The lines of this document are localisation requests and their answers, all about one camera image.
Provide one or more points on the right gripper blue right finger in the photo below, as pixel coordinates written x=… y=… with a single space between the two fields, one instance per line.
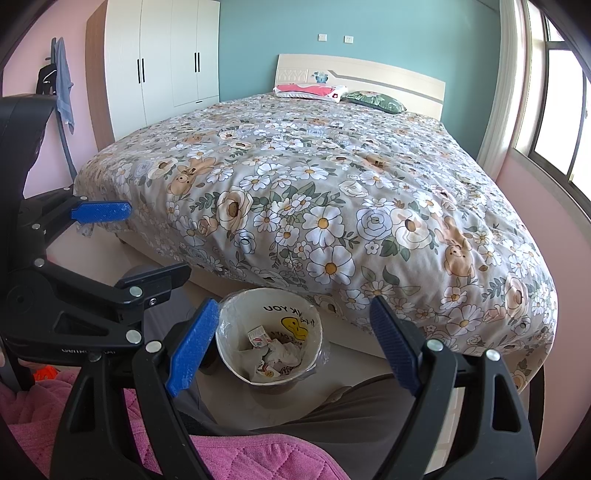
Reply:
x=400 y=342

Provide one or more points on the small white box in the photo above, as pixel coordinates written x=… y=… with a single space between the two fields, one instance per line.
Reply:
x=258 y=337

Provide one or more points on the dark grey trousers leg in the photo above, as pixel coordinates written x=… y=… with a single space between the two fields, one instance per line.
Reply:
x=352 y=406

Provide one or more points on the beige wooden headboard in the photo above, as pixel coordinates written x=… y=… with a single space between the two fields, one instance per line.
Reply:
x=419 y=93

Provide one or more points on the pink quilted garment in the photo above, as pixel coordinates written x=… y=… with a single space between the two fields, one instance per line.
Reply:
x=33 y=418

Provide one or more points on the white red plastic bag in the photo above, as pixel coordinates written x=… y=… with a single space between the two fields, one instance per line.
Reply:
x=269 y=364

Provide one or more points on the dark framed window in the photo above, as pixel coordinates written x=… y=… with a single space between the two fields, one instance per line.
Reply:
x=555 y=129

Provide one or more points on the cream white wardrobe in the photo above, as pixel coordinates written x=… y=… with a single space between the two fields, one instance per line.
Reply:
x=147 y=61

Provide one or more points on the blue hanging clothes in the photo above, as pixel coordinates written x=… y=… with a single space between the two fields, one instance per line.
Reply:
x=54 y=79

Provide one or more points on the green floral pillow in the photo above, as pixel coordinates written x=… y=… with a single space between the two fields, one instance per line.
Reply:
x=375 y=100

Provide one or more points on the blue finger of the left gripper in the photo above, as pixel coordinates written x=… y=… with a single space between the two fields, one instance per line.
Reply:
x=155 y=286
x=101 y=211

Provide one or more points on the floral bed quilt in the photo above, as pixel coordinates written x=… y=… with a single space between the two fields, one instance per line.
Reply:
x=339 y=203

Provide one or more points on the white curtain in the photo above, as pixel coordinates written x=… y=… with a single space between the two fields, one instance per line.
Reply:
x=512 y=87

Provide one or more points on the white trash bin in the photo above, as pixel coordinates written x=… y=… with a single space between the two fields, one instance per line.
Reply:
x=286 y=317

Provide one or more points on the pink white pillow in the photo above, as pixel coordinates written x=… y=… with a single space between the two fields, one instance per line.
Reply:
x=317 y=91

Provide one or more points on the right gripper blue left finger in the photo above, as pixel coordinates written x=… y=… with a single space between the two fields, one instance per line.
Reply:
x=186 y=345

